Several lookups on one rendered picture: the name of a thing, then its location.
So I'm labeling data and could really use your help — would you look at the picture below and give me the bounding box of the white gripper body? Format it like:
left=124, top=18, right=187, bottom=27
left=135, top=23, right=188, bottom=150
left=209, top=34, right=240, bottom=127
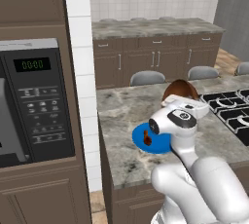
left=160, top=93, right=199, bottom=109

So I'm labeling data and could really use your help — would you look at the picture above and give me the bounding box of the blue round plate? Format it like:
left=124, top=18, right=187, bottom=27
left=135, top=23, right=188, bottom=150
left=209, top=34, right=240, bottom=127
left=131, top=121, right=173, bottom=155

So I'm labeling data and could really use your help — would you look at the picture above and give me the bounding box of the brown chicken drumstick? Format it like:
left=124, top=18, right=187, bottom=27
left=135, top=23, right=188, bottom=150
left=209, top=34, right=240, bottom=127
left=143, top=130, right=153, bottom=147

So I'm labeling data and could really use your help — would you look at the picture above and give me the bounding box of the brown wooden bowl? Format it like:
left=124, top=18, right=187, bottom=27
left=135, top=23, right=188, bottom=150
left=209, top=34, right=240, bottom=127
left=161, top=79, right=200, bottom=103

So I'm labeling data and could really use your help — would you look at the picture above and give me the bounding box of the grey chair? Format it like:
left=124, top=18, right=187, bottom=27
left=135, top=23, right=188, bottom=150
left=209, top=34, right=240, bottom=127
left=234, top=60, right=249, bottom=77
left=187, top=65, right=221, bottom=82
left=129, top=69, right=167, bottom=88

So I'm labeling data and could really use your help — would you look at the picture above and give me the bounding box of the brown cupboard run marble top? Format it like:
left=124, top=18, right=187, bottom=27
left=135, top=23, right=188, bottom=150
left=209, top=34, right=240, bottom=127
left=91, top=18, right=226, bottom=90

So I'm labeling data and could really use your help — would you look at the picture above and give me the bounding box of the black gas hob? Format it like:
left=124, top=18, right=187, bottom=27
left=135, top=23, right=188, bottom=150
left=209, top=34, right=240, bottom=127
left=198, top=88, right=249, bottom=147

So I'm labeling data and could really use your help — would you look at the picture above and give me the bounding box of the brown island cupboard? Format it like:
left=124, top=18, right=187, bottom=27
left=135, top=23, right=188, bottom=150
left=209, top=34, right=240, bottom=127
left=97, top=120, right=249, bottom=224

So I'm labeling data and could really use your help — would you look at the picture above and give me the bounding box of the black microwave oven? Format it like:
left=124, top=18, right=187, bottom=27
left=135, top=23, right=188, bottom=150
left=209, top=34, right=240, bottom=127
left=0, top=38, right=77, bottom=169

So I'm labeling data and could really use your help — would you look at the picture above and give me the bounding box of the brown low cupboard door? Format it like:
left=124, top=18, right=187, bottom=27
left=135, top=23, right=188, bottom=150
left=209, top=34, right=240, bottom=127
left=0, top=165, right=92, bottom=224

